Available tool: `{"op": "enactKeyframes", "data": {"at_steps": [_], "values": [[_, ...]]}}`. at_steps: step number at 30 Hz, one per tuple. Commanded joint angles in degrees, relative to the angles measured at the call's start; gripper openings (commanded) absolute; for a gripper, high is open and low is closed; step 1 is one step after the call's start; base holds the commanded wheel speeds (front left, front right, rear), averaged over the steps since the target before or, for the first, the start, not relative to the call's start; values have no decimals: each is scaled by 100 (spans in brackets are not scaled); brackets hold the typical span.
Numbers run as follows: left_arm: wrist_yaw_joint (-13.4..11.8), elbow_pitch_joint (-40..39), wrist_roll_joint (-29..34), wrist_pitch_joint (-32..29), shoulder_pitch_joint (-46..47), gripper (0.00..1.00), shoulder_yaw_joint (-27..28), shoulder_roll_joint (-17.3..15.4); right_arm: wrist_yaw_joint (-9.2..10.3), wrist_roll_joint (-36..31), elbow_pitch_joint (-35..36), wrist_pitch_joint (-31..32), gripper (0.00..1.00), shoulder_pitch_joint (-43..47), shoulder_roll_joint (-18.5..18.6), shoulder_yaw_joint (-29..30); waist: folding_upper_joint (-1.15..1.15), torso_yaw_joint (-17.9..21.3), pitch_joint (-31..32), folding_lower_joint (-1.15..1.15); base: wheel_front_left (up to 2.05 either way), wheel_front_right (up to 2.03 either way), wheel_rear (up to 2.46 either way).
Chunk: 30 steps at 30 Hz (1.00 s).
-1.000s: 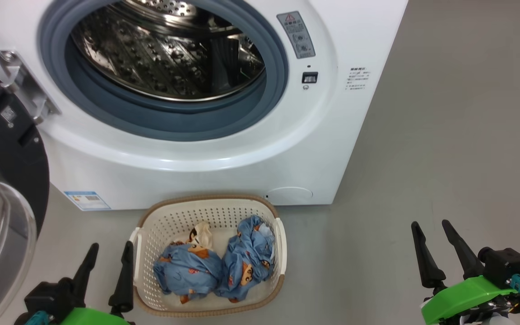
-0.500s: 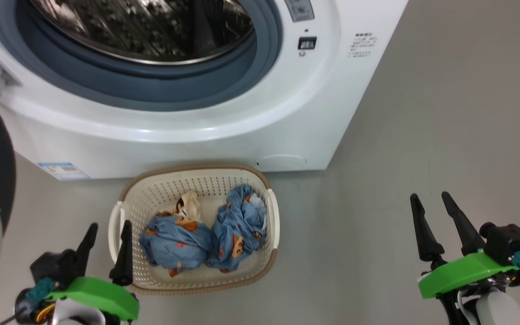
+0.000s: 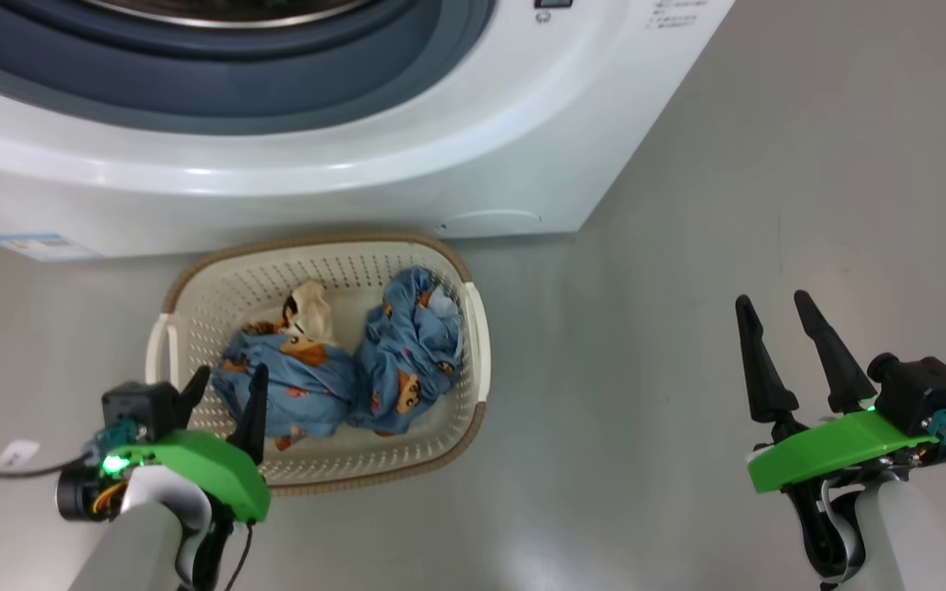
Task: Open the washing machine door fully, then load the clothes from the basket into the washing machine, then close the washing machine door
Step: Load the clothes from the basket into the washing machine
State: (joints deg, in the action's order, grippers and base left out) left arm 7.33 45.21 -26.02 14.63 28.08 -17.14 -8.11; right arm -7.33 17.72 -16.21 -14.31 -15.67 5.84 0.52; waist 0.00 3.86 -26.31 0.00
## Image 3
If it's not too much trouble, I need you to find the white front-load washing machine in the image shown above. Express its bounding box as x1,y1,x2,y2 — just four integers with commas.
0,0,737,263

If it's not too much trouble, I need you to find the blue white energy label sticker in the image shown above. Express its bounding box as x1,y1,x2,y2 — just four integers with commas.
0,233,104,262

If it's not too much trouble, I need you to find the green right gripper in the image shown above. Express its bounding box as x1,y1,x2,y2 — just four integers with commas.
734,289,938,493

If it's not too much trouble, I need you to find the white cable tag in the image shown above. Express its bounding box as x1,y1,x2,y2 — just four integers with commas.
0,441,40,470

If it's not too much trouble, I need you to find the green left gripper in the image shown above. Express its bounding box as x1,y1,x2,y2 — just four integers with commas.
108,364,271,524

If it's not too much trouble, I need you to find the cream perforated laundry basket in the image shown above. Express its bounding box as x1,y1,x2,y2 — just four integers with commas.
145,232,492,497

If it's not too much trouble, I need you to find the thin black left gripper cable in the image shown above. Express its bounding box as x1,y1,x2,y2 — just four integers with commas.
223,524,254,591

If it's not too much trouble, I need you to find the black left camera cable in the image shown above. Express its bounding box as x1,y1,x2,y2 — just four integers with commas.
0,450,108,591

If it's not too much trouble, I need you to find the blue bear-print garment cream lining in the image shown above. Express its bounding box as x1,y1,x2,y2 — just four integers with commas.
212,281,358,453

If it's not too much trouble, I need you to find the teal left cable connector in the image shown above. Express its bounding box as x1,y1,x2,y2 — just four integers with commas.
85,419,141,460

